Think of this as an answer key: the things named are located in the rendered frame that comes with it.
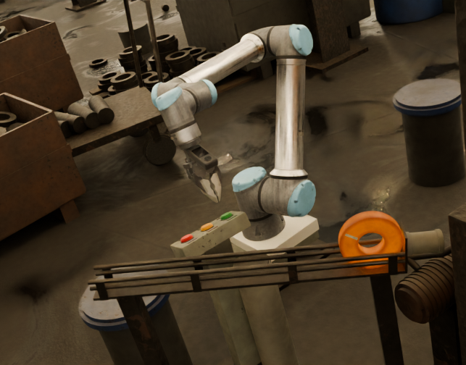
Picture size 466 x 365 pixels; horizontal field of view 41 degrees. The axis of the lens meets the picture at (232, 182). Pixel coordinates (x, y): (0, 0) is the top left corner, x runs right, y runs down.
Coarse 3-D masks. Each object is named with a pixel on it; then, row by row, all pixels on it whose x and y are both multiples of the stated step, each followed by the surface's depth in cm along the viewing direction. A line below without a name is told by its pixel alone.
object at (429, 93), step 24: (408, 96) 285; (432, 96) 280; (456, 96) 274; (408, 120) 285; (432, 120) 278; (456, 120) 281; (408, 144) 294; (432, 144) 284; (456, 144) 286; (408, 168) 306; (432, 168) 290; (456, 168) 291
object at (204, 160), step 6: (198, 144) 198; (192, 150) 196; (198, 150) 196; (204, 150) 195; (192, 156) 196; (198, 156) 193; (204, 156) 193; (210, 156) 192; (198, 162) 194; (204, 162) 190; (210, 162) 190; (216, 162) 191; (204, 168) 191; (210, 168) 191
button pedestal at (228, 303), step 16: (224, 224) 196; (240, 224) 198; (208, 240) 193; (224, 240) 196; (176, 256) 199; (224, 304) 208; (240, 304) 212; (224, 320) 212; (240, 320) 214; (240, 336) 216; (240, 352) 219; (256, 352) 223
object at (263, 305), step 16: (240, 256) 196; (240, 288) 193; (256, 288) 189; (272, 288) 192; (256, 304) 192; (272, 304) 194; (256, 320) 196; (272, 320) 196; (256, 336) 201; (272, 336) 199; (288, 336) 203; (272, 352) 202; (288, 352) 204
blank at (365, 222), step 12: (360, 216) 153; (372, 216) 152; (384, 216) 152; (348, 228) 153; (360, 228) 153; (372, 228) 153; (384, 228) 153; (396, 228) 152; (348, 240) 155; (384, 240) 155; (396, 240) 154; (348, 252) 156; (360, 252) 156; (372, 252) 157; (384, 252) 156
